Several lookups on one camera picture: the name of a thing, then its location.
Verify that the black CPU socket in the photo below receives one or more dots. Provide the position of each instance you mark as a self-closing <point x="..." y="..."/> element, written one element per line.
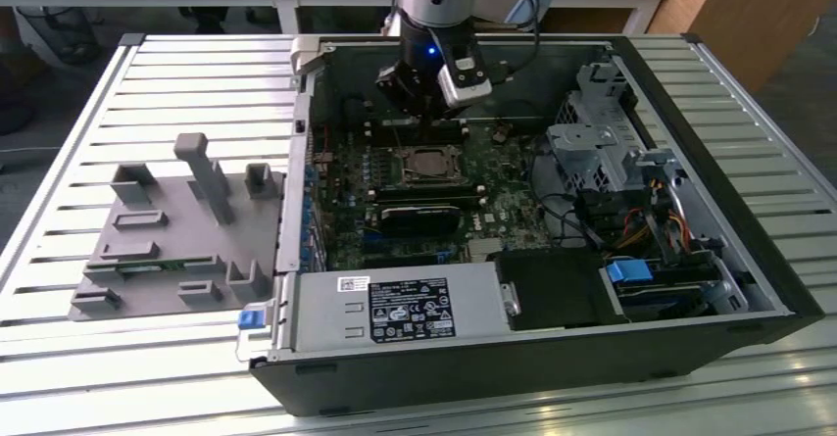
<point x="397" y="174"/>

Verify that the black graphics card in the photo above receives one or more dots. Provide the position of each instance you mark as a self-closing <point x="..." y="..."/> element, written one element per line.
<point x="418" y="219"/>

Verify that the silver metal drive cage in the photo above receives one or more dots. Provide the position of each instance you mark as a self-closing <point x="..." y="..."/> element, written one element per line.
<point x="589" y="152"/>

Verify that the green motherboard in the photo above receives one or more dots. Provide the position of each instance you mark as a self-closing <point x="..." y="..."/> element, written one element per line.
<point x="510" y="210"/>

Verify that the small silver heatsink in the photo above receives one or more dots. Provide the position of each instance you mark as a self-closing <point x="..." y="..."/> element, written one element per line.
<point x="490" y="250"/>

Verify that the grey plastic parts rack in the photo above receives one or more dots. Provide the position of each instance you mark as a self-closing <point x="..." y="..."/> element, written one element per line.
<point x="176" y="220"/>

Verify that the black plastic fan shroud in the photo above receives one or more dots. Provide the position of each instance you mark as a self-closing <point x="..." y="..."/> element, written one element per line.
<point x="555" y="284"/>

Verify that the silver power supply unit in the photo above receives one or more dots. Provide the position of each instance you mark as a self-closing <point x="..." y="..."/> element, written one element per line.
<point x="327" y="308"/>

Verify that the blue disk carrier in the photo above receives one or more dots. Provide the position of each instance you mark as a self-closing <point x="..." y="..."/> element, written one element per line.
<point x="629" y="272"/>

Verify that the wooden cabinet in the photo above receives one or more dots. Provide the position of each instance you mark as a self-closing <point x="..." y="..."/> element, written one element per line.
<point x="758" y="10"/>

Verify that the green RAM stick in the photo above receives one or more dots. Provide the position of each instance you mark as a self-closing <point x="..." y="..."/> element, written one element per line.
<point x="174" y="264"/>

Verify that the blue plastic latch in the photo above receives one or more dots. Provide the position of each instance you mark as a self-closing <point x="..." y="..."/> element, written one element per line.
<point x="250" y="319"/>

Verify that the black open PC case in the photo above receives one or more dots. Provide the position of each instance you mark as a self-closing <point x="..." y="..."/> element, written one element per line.
<point x="458" y="377"/>

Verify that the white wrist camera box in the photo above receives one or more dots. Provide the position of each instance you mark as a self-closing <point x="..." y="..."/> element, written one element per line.
<point x="466" y="81"/>

